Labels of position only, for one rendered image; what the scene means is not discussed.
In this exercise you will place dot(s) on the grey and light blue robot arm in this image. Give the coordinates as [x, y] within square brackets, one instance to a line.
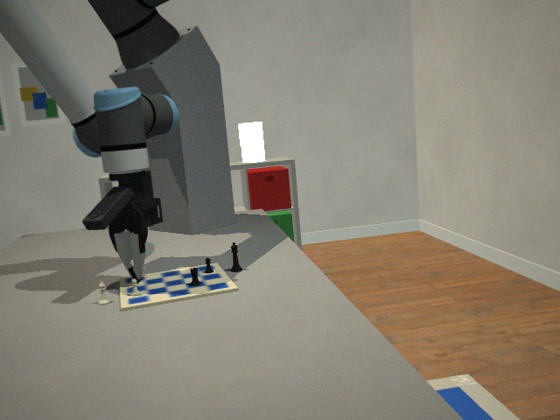
[123, 119]

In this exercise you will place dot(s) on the white bishop chess piece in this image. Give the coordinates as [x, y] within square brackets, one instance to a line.
[104, 299]

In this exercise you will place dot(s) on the blue and cream chessboard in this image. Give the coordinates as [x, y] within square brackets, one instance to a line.
[174, 285]

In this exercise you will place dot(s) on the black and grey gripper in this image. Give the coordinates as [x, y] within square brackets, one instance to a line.
[139, 211]

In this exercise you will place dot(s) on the white pawn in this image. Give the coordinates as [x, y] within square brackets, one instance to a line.
[135, 291]

